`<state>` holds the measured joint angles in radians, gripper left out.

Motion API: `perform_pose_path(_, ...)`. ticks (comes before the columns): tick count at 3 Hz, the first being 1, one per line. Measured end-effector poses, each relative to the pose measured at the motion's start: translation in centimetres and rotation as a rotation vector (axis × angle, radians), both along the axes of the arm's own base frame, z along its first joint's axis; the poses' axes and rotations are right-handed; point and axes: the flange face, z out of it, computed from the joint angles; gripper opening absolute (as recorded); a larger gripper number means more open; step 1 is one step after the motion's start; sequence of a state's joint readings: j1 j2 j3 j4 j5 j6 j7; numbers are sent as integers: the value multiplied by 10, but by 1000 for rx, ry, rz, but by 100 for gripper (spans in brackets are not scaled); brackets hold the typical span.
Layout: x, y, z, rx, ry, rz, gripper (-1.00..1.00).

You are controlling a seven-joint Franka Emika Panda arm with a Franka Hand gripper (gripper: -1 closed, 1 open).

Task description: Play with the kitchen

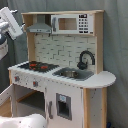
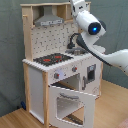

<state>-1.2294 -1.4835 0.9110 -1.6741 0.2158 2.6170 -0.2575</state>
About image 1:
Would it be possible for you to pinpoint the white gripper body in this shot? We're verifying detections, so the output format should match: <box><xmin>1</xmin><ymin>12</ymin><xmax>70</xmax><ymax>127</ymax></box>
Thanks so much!
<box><xmin>0</xmin><ymin>7</ymin><xmax>23</xmax><ymax>40</ymax></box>

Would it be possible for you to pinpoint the white microwave door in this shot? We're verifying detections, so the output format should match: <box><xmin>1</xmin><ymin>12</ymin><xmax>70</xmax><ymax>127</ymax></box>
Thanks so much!
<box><xmin>51</xmin><ymin>14</ymin><xmax>79</xmax><ymax>34</ymax></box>

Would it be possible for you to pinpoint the white oven door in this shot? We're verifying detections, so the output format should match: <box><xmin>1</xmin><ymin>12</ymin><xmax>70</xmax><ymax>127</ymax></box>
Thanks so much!
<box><xmin>0</xmin><ymin>84</ymin><xmax>14</xmax><ymax>105</ymax></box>

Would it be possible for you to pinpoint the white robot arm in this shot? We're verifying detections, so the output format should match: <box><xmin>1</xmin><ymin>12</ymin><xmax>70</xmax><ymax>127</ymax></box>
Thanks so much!
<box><xmin>0</xmin><ymin>7</ymin><xmax>46</xmax><ymax>128</ymax></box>

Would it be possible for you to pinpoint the wooden toy kitchen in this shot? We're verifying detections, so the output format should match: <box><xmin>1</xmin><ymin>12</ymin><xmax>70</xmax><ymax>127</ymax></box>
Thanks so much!
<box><xmin>7</xmin><ymin>9</ymin><xmax>117</xmax><ymax>128</ymax></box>

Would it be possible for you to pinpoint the grey range hood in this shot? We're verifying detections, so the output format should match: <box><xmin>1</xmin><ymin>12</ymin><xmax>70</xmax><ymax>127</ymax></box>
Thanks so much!
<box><xmin>26</xmin><ymin>15</ymin><xmax>52</xmax><ymax>33</ymax></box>

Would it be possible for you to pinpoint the black stove top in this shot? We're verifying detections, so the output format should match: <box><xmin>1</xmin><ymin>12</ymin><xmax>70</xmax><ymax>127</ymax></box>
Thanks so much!
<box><xmin>20</xmin><ymin>61</ymin><xmax>57</xmax><ymax>72</ymax></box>

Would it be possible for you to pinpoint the left red stove knob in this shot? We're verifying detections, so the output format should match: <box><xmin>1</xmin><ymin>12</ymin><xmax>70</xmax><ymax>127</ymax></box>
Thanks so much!
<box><xmin>14</xmin><ymin>76</ymin><xmax>20</xmax><ymax>82</ymax></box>

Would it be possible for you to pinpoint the red stove knob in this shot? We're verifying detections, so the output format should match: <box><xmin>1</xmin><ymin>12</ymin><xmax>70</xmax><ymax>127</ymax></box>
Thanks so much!
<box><xmin>33</xmin><ymin>81</ymin><xmax>38</xmax><ymax>87</ymax></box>
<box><xmin>14</xmin><ymin>76</ymin><xmax>20</xmax><ymax>82</ymax></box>

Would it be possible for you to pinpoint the right red stove knob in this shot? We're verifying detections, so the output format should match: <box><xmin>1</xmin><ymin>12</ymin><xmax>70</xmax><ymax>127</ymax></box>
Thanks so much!
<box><xmin>33</xmin><ymin>81</ymin><xmax>38</xmax><ymax>87</ymax></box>

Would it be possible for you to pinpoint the black toy faucet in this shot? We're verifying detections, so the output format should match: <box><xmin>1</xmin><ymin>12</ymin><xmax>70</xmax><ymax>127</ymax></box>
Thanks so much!
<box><xmin>77</xmin><ymin>50</ymin><xmax>95</xmax><ymax>70</ymax></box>

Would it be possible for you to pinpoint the grey toy sink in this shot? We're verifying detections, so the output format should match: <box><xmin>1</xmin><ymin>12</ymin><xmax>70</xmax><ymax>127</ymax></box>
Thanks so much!
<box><xmin>53</xmin><ymin>67</ymin><xmax>93</xmax><ymax>81</ymax></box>

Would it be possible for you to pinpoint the white cabinet door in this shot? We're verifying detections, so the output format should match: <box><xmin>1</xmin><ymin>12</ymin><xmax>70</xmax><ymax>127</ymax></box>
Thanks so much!
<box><xmin>46</xmin><ymin>82</ymin><xmax>83</xmax><ymax>128</ymax></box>

